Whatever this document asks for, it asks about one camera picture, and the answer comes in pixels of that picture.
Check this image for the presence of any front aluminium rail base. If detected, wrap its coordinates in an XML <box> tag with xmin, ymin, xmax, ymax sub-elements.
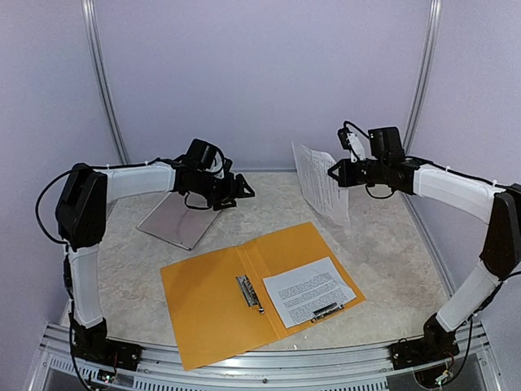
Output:
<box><xmin>28</xmin><ymin>321</ymin><xmax>501</xmax><ymax>391</ymax></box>

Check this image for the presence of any white printed sheet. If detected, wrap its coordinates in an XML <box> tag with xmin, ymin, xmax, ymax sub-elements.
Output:
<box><xmin>291</xmin><ymin>143</ymin><xmax>350</xmax><ymax>227</ymax></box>

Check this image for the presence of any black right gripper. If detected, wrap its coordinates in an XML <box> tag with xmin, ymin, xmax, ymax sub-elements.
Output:
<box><xmin>327</xmin><ymin>158</ymin><xmax>388</xmax><ymax>187</ymax></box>

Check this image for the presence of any aluminium frame post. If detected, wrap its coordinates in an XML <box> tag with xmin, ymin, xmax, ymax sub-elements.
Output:
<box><xmin>393</xmin><ymin>0</ymin><xmax>443</xmax><ymax>177</ymax></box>
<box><xmin>81</xmin><ymin>0</ymin><xmax>130</xmax><ymax>165</ymax></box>

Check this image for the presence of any pink file folder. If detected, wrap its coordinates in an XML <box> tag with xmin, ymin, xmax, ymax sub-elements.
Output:
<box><xmin>136</xmin><ymin>193</ymin><xmax>220</xmax><ymax>251</ymax></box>

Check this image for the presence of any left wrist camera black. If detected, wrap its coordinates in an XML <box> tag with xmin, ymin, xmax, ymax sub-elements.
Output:
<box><xmin>184</xmin><ymin>138</ymin><xmax>225</xmax><ymax>173</ymax></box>

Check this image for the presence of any orange folder edge clip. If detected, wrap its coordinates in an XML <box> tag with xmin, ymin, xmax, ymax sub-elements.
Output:
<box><xmin>310</xmin><ymin>302</ymin><xmax>345</xmax><ymax>323</ymax></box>

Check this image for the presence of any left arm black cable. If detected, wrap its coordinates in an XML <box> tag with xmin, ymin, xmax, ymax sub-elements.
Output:
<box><xmin>35</xmin><ymin>169</ymin><xmax>82</xmax><ymax>245</ymax></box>

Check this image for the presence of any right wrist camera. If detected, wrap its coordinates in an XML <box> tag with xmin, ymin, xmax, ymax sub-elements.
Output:
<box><xmin>336</xmin><ymin>120</ymin><xmax>402</xmax><ymax>162</ymax></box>

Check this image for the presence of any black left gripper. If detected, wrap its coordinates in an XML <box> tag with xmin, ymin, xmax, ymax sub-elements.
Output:
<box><xmin>190</xmin><ymin>170</ymin><xmax>255</xmax><ymax>211</ymax></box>

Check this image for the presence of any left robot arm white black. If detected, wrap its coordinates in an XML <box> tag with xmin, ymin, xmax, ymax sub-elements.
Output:
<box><xmin>55</xmin><ymin>157</ymin><xmax>255</xmax><ymax>329</ymax></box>

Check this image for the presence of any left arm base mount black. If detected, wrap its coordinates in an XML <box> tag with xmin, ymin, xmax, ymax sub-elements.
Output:
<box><xmin>70</xmin><ymin>318</ymin><xmax>142</xmax><ymax>371</ymax></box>

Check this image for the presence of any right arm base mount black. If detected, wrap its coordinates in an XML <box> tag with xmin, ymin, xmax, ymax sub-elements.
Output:
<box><xmin>388</xmin><ymin>314</ymin><xmax>460</xmax><ymax>370</ymax></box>

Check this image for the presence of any orange folder centre clip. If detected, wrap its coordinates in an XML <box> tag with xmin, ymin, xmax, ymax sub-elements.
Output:
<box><xmin>235</xmin><ymin>275</ymin><xmax>265</xmax><ymax>314</ymax></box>

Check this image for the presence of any right aluminium frame post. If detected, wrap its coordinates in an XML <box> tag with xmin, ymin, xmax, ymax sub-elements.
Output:
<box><xmin>393</xmin><ymin>0</ymin><xmax>443</xmax><ymax>177</ymax></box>

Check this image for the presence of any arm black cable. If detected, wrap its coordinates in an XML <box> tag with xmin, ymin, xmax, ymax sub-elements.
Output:
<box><xmin>406</xmin><ymin>154</ymin><xmax>521</xmax><ymax>282</ymax></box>
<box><xmin>35</xmin><ymin>169</ymin><xmax>82</xmax><ymax>245</ymax></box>

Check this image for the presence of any orange book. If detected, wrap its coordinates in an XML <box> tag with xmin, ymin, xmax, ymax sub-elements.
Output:
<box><xmin>160</xmin><ymin>222</ymin><xmax>365</xmax><ymax>371</ymax></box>

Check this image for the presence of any left aluminium frame post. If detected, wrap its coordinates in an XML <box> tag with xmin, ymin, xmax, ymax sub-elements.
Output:
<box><xmin>81</xmin><ymin>0</ymin><xmax>130</xmax><ymax>165</ymax></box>

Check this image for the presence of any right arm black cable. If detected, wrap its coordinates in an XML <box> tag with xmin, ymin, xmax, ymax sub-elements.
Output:
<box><xmin>406</xmin><ymin>154</ymin><xmax>521</xmax><ymax>282</ymax></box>

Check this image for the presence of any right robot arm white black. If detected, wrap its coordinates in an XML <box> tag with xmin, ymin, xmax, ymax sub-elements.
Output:
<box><xmin>328</xmin><ymin>157</ymin><xmax>520</xmax><ymax>332</ymax></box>

